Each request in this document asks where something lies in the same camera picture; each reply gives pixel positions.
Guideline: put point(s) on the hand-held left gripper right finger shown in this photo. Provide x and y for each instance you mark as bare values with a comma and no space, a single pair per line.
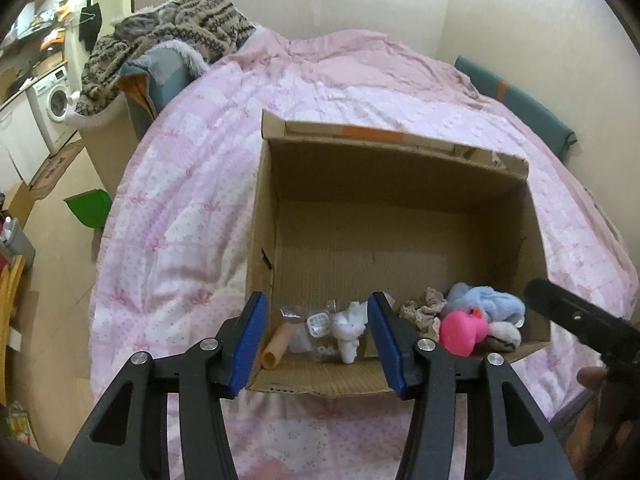
387,345

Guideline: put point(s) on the light blue plush toy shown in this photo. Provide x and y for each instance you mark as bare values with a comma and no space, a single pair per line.
490,302

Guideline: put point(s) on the dark hanging garment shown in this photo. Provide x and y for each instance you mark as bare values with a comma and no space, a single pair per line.
90,27

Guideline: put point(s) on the white cabinet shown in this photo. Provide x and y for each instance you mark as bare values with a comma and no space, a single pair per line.
17,135

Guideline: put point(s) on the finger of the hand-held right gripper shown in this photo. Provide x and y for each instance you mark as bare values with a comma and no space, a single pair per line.
570,310

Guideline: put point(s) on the white washing machine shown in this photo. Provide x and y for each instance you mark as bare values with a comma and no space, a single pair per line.
55,105

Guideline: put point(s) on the beige tube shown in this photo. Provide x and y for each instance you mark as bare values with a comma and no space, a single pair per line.
276,347

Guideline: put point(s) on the white laundry basket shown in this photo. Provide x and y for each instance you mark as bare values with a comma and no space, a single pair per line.
105,145

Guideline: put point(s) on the yellow wooden chair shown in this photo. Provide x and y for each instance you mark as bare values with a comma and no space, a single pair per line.
10,300

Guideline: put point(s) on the grey bin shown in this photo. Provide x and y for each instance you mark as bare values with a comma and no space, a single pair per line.
20,247

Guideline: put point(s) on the brown cardboard box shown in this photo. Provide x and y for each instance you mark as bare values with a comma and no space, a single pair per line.
400,220

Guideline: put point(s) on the teal padded mat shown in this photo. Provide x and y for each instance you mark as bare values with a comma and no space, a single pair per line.
530,110

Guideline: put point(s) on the brown patterned rug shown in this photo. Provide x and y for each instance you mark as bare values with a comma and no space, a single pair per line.
55,170

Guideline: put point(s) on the person's right hand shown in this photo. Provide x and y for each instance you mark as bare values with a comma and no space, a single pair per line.
592,377

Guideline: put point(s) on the small cardboard box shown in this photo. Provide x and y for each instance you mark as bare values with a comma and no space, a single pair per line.
20,202

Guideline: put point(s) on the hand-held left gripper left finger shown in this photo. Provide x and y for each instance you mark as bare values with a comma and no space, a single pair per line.
250,345

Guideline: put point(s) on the blue-grey jacket with fur hood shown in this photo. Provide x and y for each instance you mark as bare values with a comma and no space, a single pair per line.
165,75

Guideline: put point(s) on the white striped plush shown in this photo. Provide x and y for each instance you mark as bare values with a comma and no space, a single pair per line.
502,335

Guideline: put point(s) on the pink plush toy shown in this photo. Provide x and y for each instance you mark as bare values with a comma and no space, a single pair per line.
457,332

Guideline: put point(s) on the clear plastic bag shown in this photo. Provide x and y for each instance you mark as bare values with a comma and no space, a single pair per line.
317,325

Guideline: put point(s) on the pink patterned bedcover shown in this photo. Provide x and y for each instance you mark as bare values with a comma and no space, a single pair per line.
200,185

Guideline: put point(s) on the white ruffled cloth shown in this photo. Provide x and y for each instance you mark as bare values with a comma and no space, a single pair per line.
347,332

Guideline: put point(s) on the beige lace scrunchie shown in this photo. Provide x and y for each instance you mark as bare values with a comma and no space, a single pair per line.
425,310

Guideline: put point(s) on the brown patterned knit blanket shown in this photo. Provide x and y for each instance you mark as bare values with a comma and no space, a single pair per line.
200,20

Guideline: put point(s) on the green plastic dustpan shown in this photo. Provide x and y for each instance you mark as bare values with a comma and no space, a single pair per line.
90,207

